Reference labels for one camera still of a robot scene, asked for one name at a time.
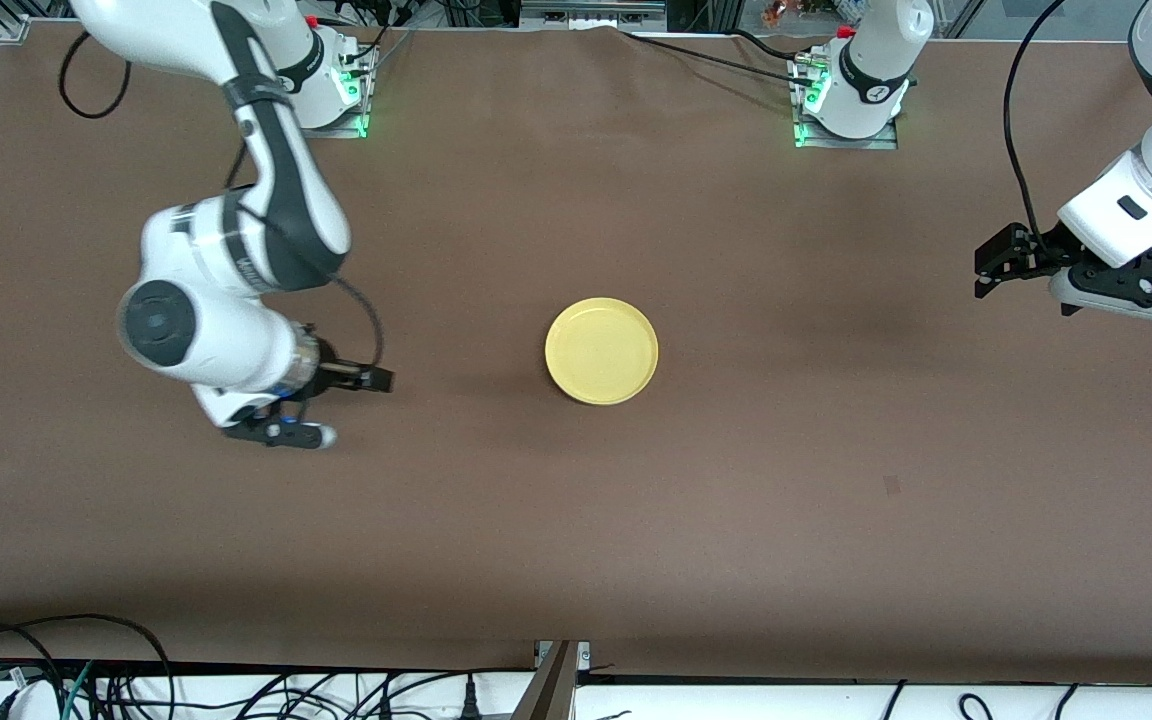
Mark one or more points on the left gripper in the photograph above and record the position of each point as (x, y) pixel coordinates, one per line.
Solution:
(1035, 256)

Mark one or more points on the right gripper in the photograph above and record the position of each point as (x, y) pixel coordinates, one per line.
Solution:
(334, 376)

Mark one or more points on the yellow plastic plate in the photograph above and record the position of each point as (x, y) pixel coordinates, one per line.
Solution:
(601, 350)

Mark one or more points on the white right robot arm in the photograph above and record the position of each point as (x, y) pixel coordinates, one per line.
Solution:
(206, 340)

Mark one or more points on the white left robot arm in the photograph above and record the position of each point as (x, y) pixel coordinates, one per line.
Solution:
(876, 70)

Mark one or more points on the black power plug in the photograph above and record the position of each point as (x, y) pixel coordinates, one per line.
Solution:
(471, 705)

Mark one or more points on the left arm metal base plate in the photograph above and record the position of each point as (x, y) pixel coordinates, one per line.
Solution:
(841, 143)

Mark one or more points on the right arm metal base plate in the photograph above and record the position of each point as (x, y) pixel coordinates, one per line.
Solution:
(346, 130)

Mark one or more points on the aluminium frame post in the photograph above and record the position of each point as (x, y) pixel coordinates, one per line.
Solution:
(556, 690)

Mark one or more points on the metal corner bracket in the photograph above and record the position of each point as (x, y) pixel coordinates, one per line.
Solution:
(12, 30)

